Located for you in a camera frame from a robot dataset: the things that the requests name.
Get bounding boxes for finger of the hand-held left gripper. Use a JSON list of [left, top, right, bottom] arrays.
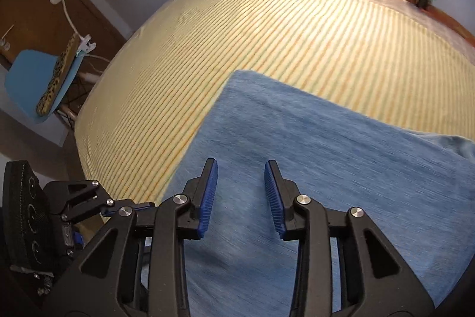
[[45, 179, 116, 226]]

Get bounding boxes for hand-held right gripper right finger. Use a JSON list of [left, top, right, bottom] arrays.
[[264, 160, 435, 317]]

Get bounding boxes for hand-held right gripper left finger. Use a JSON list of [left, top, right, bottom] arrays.
[[42, 158, 219, 317]]

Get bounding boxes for blue denim pants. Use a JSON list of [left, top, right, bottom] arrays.
[[148, 70, 475, 317]]

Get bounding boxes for leopard print cushion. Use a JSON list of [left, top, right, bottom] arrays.
[[36, 34, 80, 116]]

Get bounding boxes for blue chair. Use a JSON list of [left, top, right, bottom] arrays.
[[4, 49, 110, 130]]

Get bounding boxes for yellow striped bed sheet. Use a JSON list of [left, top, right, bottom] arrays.
[[74, 0, 475, 206]]

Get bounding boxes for brown wooden cabinet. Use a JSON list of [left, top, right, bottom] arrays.
[[0, 0, 129, 70]]

